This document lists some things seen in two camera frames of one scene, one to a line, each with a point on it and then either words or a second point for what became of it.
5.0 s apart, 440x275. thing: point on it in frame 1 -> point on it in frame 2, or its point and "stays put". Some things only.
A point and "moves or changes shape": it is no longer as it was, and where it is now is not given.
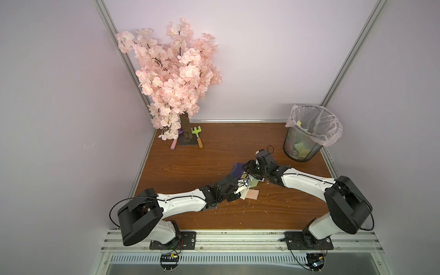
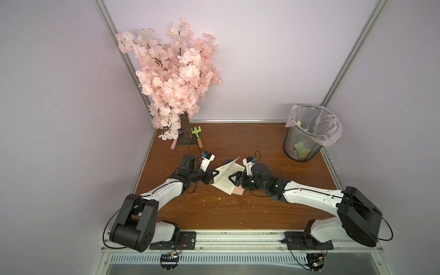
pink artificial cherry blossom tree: [177, 75] stays put
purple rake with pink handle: [175, 141] stays put
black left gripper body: [230, 196] -> [196, 175]
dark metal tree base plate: [183, 141] stays put
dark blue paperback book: [238, 171] moves or changes shape
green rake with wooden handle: [196, 131] stays put
